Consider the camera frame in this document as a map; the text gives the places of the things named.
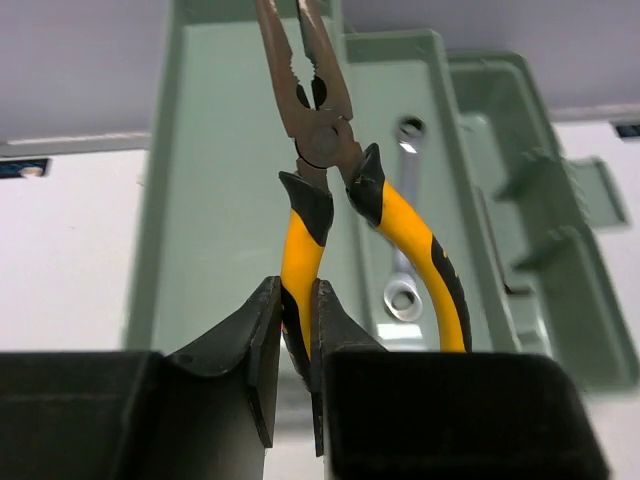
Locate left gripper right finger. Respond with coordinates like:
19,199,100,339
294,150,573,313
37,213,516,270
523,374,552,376
310,280,610,479

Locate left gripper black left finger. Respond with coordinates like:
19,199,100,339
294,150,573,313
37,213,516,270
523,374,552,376
1,277,280,479

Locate large silver ratchet wrench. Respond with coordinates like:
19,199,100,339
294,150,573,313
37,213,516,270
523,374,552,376
383,115,427,323

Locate yellow handled pliers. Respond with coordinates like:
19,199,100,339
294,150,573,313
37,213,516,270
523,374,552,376
256,1,472,382

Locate green toolbox with clear lid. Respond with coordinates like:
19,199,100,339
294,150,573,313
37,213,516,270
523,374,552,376
123,1,639,393

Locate left blue table sticker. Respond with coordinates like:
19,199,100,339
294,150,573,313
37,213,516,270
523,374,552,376
0,157,50,180

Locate blue table sticker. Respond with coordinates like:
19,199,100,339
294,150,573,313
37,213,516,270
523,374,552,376
613,123,640,141
0,157,50,180

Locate right blue table sticker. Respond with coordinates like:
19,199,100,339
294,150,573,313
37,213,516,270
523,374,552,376
613,123,640,141

